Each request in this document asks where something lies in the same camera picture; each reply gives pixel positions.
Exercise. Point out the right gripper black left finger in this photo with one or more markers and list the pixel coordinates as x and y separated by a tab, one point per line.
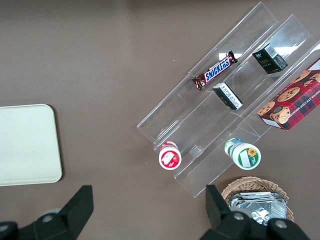
67	220

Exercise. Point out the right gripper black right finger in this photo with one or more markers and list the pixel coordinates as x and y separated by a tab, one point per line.
225	225

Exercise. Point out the light wicker basket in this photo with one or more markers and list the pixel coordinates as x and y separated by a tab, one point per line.
250	182

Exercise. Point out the cream rectangular serving tray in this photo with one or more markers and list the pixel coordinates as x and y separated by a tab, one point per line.
27	145

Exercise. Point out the stacked aluminium foil containers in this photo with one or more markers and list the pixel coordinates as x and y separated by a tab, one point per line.
260	205

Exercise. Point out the green lidded yogurt cup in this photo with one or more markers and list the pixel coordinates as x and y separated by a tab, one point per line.
246	156

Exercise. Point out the red lidded yogurt cup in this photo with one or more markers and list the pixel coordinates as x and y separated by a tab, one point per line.
170	157

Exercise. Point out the clear acrylic stepped stand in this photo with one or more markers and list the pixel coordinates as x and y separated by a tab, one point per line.
170	112

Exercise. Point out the small black box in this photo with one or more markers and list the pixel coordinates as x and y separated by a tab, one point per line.
268	61
227	96

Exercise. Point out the red plaid cookie box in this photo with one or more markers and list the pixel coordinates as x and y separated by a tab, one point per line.
295	100

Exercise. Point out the Snickers chocolate bar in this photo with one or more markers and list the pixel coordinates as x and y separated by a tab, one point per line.
216	70

